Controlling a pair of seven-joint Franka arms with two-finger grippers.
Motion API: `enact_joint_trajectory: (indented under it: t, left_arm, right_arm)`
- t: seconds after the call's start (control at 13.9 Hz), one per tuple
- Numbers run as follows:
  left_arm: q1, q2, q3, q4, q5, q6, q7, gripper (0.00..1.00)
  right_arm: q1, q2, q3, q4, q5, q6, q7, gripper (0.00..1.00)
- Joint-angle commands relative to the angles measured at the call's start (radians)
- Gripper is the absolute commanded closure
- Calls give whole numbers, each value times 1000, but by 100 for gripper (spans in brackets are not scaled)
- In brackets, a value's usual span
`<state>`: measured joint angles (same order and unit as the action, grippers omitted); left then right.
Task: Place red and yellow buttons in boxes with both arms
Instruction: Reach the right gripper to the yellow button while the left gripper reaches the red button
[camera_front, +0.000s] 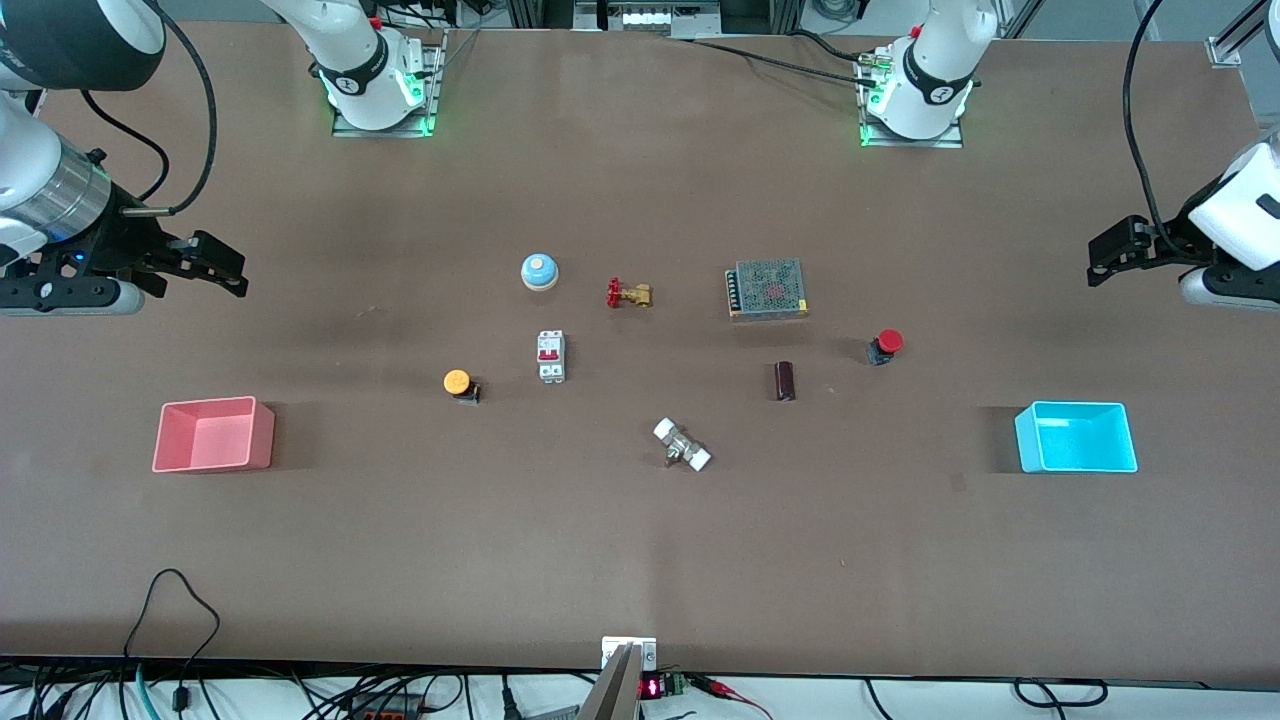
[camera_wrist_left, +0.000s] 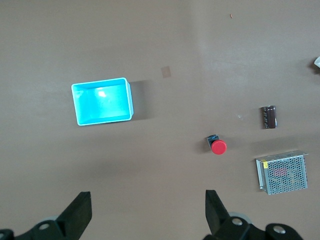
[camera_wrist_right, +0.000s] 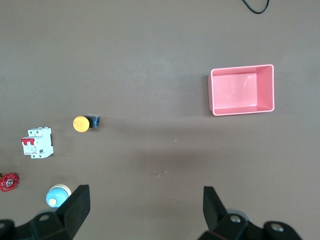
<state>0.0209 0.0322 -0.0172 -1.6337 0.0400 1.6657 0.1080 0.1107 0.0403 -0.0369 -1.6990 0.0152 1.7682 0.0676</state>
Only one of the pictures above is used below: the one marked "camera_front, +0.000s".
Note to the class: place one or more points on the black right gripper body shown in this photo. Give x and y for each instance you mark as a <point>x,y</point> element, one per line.
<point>118,243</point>

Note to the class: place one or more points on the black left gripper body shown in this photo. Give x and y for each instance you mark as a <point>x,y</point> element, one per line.
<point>1183,240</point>

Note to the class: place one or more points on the red push button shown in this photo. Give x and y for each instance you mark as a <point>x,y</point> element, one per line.
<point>888,343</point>

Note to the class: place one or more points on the yellow push button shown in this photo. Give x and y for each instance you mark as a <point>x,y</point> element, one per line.
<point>458,382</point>

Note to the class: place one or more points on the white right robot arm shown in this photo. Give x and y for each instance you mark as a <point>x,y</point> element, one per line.
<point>370,80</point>

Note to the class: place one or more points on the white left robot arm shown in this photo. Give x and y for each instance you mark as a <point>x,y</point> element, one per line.
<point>930,90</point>

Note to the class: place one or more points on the pink plastic box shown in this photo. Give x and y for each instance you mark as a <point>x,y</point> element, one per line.
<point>210,440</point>

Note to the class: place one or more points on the cyan plastic box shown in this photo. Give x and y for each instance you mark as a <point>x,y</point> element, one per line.
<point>1080,440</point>

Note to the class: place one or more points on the blue service bell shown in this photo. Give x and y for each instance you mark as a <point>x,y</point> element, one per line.
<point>539,272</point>

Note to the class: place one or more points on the white circuit breaker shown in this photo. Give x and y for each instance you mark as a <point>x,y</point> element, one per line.
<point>551,357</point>

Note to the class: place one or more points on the metal mesh power supply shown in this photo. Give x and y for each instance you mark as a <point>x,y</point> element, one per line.
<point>768,288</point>

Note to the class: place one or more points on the dark red cylindrical capacitor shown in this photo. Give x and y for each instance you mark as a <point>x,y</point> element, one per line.
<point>785,381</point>

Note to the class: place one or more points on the silver valve white caps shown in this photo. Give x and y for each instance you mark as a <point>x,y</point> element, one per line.
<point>682,445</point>

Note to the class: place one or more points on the red alligator clip lead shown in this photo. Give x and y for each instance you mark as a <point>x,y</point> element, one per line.
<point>730,690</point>

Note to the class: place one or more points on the red digit display module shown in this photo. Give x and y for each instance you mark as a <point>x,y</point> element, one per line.
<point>655,687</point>

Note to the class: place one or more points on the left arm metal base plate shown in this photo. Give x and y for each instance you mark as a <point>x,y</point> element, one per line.
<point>955,140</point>

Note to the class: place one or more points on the aluminium profile post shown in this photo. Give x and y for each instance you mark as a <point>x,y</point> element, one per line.
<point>1235,40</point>

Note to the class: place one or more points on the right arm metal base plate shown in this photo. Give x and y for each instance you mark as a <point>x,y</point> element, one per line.
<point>432,95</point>

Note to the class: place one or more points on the silver aluminium frame equipment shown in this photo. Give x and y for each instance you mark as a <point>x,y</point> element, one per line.
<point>648,16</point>

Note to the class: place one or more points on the grey metal bracket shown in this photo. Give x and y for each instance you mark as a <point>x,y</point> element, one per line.
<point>612,690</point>

